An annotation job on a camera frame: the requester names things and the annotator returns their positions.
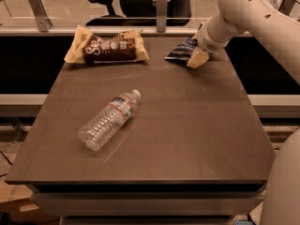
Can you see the brown and cream snack bag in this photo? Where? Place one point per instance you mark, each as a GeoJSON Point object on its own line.
{"type": "Point", "coordinates": [88, 48]}

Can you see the clear plastic water bottle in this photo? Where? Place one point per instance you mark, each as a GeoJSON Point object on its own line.
{"type": "Point", "coordinates": [98, 130]}

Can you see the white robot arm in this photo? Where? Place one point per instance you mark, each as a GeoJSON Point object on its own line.
{"type": "Point", "coordinates": [280, 36]}

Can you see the blue chip bag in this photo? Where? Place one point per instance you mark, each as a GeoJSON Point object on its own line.
{"type": "Point", "coordinates": [184, 50]}

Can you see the left metal bracket post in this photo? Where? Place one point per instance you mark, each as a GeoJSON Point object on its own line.
{"type": "Point", "coordinates": [43, 22]}

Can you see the glass partition panel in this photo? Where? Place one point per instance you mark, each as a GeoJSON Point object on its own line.
{"type": "Point", "coordinates": [67, 13]}

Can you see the black office chair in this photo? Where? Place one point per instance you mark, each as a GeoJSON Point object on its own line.
{"type": "Point", "coordinates": [142, 13]}

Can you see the right metal bracket post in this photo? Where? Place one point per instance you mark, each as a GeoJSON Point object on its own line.
{"type": "Point", "coordinates": [286, 6]}

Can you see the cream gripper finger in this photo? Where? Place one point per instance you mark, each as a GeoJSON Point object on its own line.
{"type": "Point", "coordinates": [198, 58]}
{"type": "Point", "coordinates": [199, 34]}

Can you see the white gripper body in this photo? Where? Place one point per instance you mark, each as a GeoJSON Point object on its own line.
{"type": "Point", "coordinates": [208, 43]}

